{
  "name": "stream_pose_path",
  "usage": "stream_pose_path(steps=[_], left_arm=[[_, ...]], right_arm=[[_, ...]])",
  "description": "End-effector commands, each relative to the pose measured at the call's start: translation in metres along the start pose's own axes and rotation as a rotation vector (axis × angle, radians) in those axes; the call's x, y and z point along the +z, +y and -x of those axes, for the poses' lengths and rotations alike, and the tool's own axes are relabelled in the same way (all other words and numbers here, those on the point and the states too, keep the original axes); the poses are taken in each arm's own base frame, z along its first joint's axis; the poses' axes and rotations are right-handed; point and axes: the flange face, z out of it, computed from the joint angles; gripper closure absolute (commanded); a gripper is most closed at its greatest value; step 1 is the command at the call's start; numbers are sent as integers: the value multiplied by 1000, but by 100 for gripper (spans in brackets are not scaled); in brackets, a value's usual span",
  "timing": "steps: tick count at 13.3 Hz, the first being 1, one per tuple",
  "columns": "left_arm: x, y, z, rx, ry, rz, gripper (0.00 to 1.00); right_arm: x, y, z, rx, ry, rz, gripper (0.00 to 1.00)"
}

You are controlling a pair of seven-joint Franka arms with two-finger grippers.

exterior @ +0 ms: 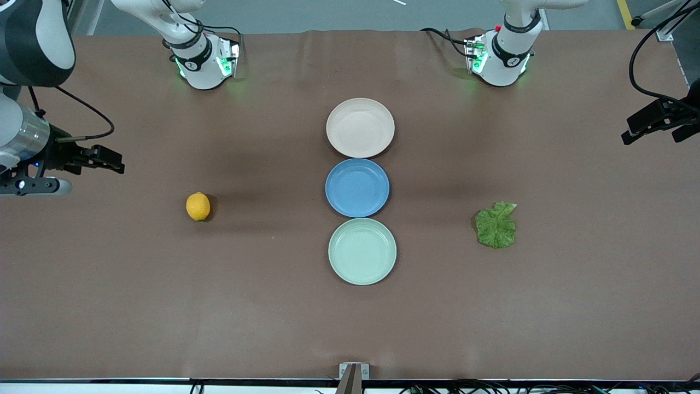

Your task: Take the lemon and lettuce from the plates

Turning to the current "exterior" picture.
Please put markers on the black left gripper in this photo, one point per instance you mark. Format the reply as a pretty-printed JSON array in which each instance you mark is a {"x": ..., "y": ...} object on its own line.
[{"x": 674, "y": 113}]

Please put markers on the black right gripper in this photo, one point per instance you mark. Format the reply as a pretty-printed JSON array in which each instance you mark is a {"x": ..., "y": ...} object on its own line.
[{"x": 59, "y": 154}]

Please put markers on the yellow lemon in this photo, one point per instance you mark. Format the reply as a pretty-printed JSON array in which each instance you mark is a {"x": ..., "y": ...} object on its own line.
[{"x": 198, "y": 207}]

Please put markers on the green lettuce leaf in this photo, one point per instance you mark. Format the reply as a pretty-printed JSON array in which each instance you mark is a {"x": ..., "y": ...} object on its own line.
[{"x": 495, "y": 227}]

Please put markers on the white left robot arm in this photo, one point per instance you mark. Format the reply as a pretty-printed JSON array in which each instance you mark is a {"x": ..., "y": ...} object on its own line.
[{"x": 506, "y": 54}]

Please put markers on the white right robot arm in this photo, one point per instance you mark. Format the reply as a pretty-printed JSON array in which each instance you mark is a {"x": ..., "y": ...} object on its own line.
[{"x": 33, "y": 38}]

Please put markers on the right arm base connector plate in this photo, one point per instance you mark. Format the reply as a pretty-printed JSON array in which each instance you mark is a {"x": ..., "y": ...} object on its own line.
[{"x": 228, "y": 57}]

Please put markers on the brown table cover sheet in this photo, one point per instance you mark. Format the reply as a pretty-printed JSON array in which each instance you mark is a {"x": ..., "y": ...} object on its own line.
[{"x": 164, "y": 301}]

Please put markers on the black table edge trim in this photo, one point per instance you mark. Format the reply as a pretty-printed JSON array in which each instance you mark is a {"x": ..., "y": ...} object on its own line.
[{"x": 164, "y": 380}]

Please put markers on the blue round plate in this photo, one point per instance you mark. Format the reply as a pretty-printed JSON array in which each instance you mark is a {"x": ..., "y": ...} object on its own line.
[{"x": 357, "y": 189}]

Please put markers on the beige round plate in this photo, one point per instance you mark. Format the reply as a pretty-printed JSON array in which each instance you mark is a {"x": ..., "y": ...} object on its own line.
[{"x": 360, "y": 128}]

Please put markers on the pale green round plate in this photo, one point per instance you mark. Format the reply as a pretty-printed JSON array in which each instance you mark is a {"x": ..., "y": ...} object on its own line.
[{"x": 362, "y": 251}]

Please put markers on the aluminium frame profile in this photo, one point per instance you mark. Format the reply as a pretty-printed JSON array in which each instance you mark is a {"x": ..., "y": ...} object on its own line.
[{"x": 664, "y": 34}]

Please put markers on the aluminium stand profile with bracket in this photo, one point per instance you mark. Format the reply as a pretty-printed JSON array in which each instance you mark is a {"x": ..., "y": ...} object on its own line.
[{"x": 354, "y": 380}]

